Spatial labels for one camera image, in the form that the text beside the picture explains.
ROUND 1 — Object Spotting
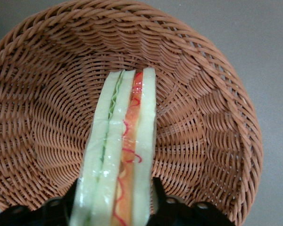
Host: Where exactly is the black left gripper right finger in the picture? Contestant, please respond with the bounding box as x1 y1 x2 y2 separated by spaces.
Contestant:
147 177 234 226

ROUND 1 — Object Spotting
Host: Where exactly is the triangular sandwich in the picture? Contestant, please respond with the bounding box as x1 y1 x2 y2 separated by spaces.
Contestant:
69 67 156 226

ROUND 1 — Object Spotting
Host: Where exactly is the brown round wicker basket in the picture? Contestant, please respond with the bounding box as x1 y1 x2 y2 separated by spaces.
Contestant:
0 0 264 226

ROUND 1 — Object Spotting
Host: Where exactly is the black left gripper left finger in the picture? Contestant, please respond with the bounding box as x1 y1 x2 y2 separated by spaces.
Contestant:
0 178 79 226

